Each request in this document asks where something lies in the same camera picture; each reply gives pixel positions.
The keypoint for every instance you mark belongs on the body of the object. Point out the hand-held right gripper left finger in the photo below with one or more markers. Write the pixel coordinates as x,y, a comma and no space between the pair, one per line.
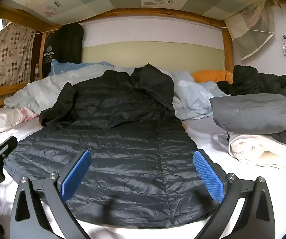
76,174

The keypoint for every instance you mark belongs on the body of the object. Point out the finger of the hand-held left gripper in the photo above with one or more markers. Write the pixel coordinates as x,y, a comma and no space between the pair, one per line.
4,145

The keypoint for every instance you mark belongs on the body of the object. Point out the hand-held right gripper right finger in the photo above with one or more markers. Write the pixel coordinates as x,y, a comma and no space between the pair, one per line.
207,176

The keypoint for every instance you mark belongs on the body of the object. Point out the black down jacket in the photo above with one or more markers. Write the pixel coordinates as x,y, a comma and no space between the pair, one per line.
123,134

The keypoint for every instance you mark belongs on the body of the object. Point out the black clothes pile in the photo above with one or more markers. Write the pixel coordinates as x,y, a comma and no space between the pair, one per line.
252,82

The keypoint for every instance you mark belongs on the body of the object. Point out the white printed bed sheet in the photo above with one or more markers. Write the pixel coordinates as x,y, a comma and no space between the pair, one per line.
202,134

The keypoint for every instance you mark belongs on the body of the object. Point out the white folded cloth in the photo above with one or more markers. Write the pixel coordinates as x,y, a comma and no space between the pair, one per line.
252,149

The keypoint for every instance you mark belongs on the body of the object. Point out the light blue duvet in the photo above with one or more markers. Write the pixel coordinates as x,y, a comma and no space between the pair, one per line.
45,87

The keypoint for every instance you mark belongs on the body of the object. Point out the grey pillow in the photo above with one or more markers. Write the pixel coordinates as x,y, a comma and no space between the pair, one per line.
252,112

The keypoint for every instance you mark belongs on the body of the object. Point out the brown patterned curtain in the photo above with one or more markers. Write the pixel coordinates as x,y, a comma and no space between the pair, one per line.
5,54

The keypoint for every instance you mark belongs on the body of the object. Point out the blue pillow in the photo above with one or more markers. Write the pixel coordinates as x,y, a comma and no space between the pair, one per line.
63,68

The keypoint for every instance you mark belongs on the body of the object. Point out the orange pillow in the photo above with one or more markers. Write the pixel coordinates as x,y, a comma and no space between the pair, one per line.
207,76

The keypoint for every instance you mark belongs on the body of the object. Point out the black hanging bag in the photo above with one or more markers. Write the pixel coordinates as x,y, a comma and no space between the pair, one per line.
65,44

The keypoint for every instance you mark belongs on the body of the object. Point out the checked tied curtain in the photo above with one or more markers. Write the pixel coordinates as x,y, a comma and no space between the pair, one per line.
254,29

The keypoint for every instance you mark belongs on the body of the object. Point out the wooden bed frame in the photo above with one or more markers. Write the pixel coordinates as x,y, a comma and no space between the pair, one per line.
229,52

